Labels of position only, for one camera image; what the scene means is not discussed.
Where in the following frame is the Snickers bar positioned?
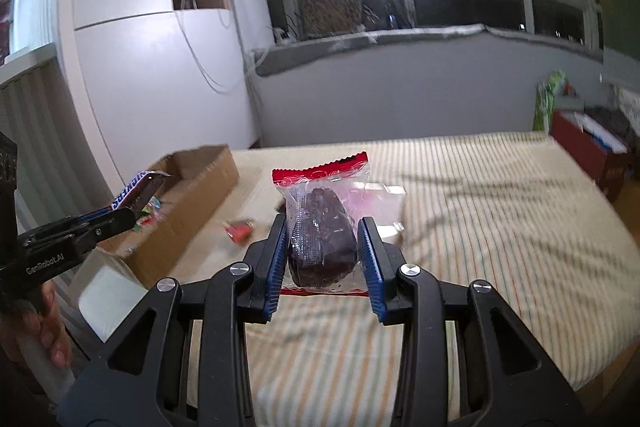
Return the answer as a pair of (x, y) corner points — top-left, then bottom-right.
(111, 170), (171, 213)

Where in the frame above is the small red candy packet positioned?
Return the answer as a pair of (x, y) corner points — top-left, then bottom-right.
(224, 220), (254, 245)

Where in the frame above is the chocolate cake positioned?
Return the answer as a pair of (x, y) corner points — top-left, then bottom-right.
(271, 152), (392, 296)

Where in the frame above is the person's left hand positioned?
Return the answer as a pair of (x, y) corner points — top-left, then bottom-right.
(1, 281), (72, 367)

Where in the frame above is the cardboard box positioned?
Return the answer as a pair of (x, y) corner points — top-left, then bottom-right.
(100, 145), (239, 288)

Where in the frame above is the clear pink snack packet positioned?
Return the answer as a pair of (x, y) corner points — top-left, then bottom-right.
(348, 182), (407, 245)

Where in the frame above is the striped bed sheet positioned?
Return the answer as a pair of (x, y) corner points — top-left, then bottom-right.
(169, 131), (640, 427)

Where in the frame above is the white wardrobe cabinet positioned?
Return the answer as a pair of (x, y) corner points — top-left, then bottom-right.
(10, 0), (258, 193)

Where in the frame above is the grey windowsill mat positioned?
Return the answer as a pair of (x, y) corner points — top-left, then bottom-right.
(253, 24), (604, 77)

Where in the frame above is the green plastic bag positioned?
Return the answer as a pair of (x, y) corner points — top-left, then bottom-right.
(533, 70), (567, 133)

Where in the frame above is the red storage box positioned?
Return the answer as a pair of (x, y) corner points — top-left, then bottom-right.
(550, 112), (631, 202)

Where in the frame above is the leopard pattern cushion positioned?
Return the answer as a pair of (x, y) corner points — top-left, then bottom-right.
(298, 0), (362, 38)

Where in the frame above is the white hanging cable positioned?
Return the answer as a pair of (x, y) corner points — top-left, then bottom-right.
(169, 0), (262, 96)

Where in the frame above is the ring light tripod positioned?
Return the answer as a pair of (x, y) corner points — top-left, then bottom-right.
(361, 0), (414, 31)

